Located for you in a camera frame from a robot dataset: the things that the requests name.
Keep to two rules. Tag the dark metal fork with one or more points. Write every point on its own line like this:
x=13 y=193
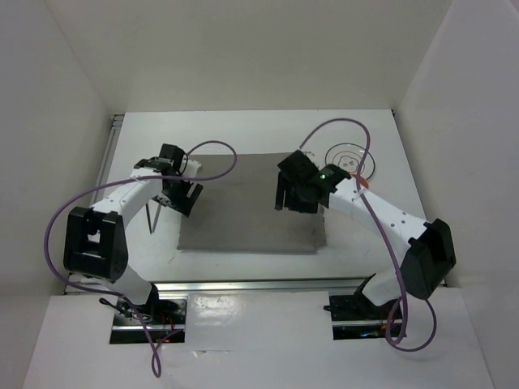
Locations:
x=147 y=213

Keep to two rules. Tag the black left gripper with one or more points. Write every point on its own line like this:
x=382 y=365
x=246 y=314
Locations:
x=182 y=204

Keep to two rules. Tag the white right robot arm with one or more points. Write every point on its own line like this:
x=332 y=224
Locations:
x=423 y=251

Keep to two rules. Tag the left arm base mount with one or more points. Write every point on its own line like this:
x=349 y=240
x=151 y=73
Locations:
x=167 y=326

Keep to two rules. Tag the white plate with teal rim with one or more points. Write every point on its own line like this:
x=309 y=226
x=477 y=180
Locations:
x=348 y=156

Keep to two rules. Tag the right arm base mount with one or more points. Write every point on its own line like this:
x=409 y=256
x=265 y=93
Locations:
x=355 y=318

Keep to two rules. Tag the salmon pink plastic cup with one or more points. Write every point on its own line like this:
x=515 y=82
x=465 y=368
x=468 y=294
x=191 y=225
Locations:
x=361 y=181

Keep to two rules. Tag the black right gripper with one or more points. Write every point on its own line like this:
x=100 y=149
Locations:
x=304 y=207

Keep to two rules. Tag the grey cloth placemat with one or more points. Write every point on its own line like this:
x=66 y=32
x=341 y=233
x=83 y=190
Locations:
x=236 y=214

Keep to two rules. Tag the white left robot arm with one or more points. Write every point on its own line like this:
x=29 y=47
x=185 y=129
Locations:
x=96 y=242

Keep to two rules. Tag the aluminium table edge rail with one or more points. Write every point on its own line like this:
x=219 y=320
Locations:
x=331 y=285

